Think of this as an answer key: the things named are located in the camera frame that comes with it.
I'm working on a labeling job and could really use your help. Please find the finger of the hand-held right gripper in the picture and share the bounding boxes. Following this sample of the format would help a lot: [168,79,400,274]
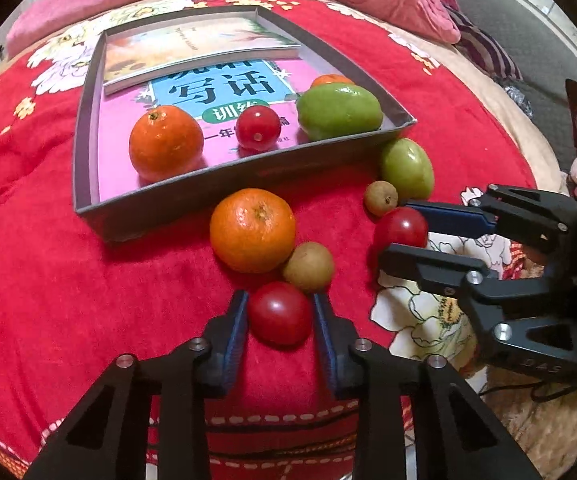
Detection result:
[377,241,577,386]
[401,184,577,253]

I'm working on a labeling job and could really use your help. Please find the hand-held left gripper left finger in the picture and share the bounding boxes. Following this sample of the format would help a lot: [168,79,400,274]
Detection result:
[21,290,250,480]

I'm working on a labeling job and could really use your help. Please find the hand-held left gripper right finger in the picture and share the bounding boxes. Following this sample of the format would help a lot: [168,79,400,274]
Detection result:
[312,292,544,480]

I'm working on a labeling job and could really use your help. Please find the red cherry tomato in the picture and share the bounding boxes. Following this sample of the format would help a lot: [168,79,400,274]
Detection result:
[372,206,429,256]
[235,105,282,152]
[247,281,314,347]

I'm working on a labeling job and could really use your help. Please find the green jujube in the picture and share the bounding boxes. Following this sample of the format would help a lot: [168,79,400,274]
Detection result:
[295,83,384,142]
[379,137,435,202]

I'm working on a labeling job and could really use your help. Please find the brown longan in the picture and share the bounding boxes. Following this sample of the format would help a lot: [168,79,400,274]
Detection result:
[364,180,399,218]
[282,241,335,294]

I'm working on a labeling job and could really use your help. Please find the orange tangerine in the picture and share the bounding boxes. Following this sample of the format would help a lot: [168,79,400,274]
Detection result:
[209,188,297,274]
[128,105,205,184]
[309,74,355,88]

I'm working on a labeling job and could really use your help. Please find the grey cardboard tray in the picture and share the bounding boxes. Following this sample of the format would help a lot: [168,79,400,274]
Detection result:
[72,4,416,243]

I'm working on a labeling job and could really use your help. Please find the grey padded headboard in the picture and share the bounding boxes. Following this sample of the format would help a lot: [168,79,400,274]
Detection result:
[378,0,577,171]

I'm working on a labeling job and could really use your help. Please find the silver foil wrapper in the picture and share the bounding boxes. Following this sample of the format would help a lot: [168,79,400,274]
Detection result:
[503,85,534,118]

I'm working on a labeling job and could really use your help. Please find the striped pillow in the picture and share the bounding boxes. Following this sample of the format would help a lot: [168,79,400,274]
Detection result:
[448,7,524,81]

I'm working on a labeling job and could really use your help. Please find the red floral blanket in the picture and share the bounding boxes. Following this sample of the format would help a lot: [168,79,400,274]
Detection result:
[0,0,539,480]

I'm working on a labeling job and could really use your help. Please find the pink workbook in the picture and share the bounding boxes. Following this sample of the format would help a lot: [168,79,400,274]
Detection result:
[96,57,394,201]

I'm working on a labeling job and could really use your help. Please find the yellow floral book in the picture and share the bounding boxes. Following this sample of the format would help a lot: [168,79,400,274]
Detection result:
[102,16,303,96]

